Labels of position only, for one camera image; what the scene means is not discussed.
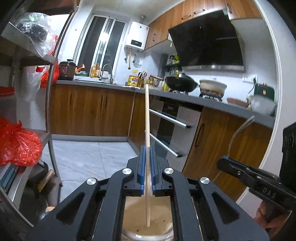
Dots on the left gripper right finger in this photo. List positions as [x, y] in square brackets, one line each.
[160, 186]

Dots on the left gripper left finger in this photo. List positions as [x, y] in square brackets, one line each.
[135, 187]

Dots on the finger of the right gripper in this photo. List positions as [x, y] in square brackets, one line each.
[247, 175]

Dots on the wooden chopstick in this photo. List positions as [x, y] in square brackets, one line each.
[148, 180]

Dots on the right hand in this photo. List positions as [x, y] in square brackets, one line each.
[274, 225]

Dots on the white ceramic pot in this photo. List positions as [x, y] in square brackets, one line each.
[212, 88]

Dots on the black wok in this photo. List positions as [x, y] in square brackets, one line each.
[181, 82]

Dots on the yellow oil bottle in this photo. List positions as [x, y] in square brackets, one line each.
[133, 81]

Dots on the chrome sink faucet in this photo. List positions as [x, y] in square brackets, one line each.
[106, 74]

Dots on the red plastic bag low shelf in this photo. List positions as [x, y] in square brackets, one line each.
[18, 145]

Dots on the black range hood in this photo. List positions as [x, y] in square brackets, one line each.
[208, 42]

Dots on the white water heater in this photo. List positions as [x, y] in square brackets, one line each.
[137, 36]

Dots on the metal shelf rack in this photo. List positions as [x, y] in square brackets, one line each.
[17, 47]

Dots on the clear plastic bag on shelf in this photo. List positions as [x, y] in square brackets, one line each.
[37, 27]

